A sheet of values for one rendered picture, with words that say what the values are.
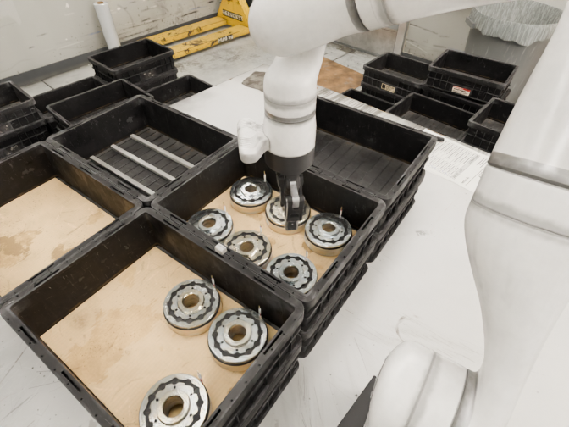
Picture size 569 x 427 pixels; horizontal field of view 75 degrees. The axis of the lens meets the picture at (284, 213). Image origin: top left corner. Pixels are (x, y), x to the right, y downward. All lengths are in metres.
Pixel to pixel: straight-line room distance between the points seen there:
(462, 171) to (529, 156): 1.03
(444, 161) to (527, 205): 1.06
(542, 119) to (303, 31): 0.24
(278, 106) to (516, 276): 0.32
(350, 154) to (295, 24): 0.70
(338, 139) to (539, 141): 0.87
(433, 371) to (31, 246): 0.84
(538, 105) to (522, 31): 2.55
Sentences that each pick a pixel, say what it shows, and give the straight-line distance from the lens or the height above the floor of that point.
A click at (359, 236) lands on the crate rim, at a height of 0.93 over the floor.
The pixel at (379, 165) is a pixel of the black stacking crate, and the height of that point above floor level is 0.83.
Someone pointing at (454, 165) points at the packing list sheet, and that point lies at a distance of 1.35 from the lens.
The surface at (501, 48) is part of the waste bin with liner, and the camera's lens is 2.92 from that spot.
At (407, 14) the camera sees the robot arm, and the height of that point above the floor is 1.34.
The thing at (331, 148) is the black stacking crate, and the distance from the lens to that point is 1.09.
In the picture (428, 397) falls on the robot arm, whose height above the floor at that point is 1.12.
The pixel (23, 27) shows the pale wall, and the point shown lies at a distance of 3.92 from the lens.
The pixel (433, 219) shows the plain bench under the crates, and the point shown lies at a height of 0.70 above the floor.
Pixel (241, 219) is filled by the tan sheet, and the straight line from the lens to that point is 0.87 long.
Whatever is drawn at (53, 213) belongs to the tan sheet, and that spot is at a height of 0.83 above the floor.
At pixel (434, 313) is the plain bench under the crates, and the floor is 0.70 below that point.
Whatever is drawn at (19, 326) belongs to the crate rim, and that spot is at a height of 0.93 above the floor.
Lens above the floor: 1.45
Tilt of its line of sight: 45 degrees down
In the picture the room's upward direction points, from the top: straight up
